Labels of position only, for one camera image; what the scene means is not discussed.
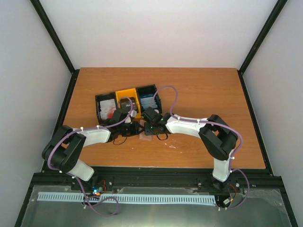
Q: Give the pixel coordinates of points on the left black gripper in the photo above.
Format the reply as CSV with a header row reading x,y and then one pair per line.
x,y
135,131

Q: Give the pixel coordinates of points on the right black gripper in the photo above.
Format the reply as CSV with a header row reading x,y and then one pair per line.
x,y
147,131

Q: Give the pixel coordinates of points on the pink leather card holder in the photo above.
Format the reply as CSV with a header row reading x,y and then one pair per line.
x,y
145,137

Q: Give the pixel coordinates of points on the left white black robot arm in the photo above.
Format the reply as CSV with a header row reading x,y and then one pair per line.
x,y
63,151

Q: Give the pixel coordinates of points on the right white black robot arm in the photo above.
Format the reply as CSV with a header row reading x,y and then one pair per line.
x,y
219,139

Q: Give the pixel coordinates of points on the blue card stack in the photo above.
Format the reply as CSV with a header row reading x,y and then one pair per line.
x,y
148,100

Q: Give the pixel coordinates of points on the black card stack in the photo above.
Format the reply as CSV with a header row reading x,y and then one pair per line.
x,y
126,104

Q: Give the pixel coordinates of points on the right black card bin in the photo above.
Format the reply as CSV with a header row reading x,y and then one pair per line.
x,y
150,89

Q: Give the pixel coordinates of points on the black card bin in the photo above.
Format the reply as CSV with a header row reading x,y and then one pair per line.
x,y
101,97
150,89

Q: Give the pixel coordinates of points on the white red card stack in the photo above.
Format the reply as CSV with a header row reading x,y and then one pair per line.
x,y
107,108

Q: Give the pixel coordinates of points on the yellow middle card bin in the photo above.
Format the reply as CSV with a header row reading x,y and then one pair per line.
x,y
132,92

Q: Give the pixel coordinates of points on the left black card bin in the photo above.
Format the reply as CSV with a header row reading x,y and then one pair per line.
x,y
101,97

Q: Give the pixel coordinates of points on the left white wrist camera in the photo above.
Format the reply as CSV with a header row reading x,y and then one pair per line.
x,y
132,115

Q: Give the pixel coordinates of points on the left controller board with wires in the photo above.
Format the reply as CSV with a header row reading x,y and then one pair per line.
x,y
99,188

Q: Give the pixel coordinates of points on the right connector with wires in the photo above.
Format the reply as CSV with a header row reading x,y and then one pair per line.
x,y
232,192

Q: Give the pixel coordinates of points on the light blue slotted cable duct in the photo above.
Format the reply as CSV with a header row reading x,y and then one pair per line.
x,y
129,198

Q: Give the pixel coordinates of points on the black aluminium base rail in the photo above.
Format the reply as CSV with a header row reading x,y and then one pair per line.
x,y
198,179

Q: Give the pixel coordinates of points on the left black frame post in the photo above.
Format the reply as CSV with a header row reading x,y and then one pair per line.
x,y
38,7

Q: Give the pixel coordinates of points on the black frame post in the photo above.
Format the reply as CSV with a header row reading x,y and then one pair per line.
x,y
38,7
274,14

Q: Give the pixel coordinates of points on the right black frame post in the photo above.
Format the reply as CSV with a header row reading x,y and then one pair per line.
x,y
274,14

